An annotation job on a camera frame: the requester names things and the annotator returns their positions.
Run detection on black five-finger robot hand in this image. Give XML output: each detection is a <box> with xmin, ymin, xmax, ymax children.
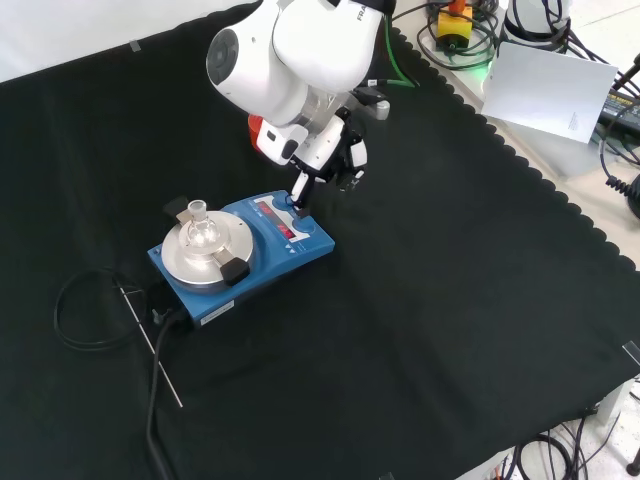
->
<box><xmin>288</xmin><ymin>107</ymin><xmax>370</xmax><ymax>219</ymax></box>

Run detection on heater with blue base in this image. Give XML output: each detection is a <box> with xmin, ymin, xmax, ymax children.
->
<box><xmin>147</xmin><ymin>190</ymin><xmax>336</xmax><ymax>331</ymax></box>

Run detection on clear round-bottom glass flask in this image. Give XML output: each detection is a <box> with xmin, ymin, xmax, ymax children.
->
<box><xmin>179</xmin><ymin>199</ymin><xmax>219</xmax><ymax>249</ymax></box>

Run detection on black cloth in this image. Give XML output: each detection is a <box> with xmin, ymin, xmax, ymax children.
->
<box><xmin>0</xmin><ymin>2</ymin><xmax>640</xmax><ymax>480</ymax></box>

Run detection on yellow stop button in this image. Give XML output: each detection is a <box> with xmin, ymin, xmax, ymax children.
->
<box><xmin>433</xmin><ymin>0</ymin><xmax>474</xmax><ymax>52</ymax></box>

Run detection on white cylindrical base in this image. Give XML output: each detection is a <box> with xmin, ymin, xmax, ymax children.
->
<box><xmin>501</xmin><ymin>0</ymin><xmax>572</xmax><ymax>50</ymax></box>

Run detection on thin metal probe rod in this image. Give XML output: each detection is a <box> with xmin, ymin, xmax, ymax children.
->
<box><xmin>119</xmin><ymin>283</ymin><xmax>185</xmax><ymax>408</ymax></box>

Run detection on black power adapter, yellow label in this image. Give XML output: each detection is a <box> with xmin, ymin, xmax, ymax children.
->
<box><xmin>596</xmin><ymin>88</ymin><xmax>640</xmax><ymax>132</ymax></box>

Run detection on white and orange wrist camera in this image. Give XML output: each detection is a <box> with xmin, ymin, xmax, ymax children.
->
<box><xmin>247</xmin><ymin>113</ymin><xmax>309</xmax><ymax>167</ymax></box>

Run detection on black cable with silver plug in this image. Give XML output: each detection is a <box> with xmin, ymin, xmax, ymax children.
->
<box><xmin>351</xmin><ymin>85</ymin><xmax>392</xmax><ymax>122</ymax></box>

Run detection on green cable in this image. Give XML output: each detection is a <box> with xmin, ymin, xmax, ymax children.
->
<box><xmin>381</xmin><ymin>13</ymin><xmax>422</xmax><ymax>90</ymax></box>

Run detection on aluminium heating block, black handles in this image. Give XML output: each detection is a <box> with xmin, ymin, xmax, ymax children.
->
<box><xmin>162</xmin><ymin>198</ymin><xmax>252</xmax><ymax>287</ymax></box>

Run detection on black cables at stop button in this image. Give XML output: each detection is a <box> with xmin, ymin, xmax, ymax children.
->
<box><xmin>416</xmin><ymin>0</ymin><xmax>503</xmax><ymax>72</ymax></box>

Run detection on coiled black cable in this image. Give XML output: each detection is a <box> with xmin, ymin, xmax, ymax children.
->
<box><xmin>598</xmin><ymin>133</ymin><xmax>640</xmax><ymax>222</ymax></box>

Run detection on thick black power cable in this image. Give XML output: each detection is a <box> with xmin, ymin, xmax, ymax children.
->
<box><xmin>143</xmin><ymin>303</ymin><xmax>190</xmax><ymax>480</ymax></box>

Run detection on thin black probe cable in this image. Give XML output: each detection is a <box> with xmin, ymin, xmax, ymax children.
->
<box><xmin>53</xmin><ymin>268</ymin><xmax>149</xmax><ymax>351</ymax></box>

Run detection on black cable bundle under bench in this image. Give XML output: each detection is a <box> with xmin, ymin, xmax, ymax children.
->
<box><xmin>492</xmin><ymin>413</ymin><xmax>640</xmax><ymax>480</ymax></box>

